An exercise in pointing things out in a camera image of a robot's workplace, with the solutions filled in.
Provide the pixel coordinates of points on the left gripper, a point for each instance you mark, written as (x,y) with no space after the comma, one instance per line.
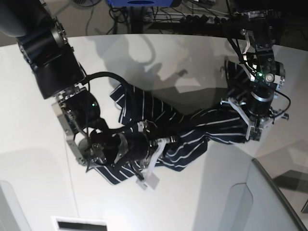
(256,110)

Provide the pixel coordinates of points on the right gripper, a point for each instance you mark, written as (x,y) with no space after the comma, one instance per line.
(136,147)

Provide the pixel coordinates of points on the navy white striped t-shirt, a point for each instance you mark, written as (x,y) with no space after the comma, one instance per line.
(220,123)

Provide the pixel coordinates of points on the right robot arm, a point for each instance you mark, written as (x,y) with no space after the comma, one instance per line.
(43,42)

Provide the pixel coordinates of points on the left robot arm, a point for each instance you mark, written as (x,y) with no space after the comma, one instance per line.
(251,35)

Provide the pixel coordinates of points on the power strip with red light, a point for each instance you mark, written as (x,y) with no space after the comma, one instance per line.
(203,19)

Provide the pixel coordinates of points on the blue plastic bin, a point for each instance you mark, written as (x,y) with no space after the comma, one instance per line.
(137,3)

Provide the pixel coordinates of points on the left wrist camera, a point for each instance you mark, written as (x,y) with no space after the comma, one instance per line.
(255,134)

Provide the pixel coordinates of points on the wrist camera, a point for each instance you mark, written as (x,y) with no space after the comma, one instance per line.
(255,134)
(149,183)

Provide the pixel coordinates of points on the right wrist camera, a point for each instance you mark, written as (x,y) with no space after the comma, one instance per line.
(149,183)

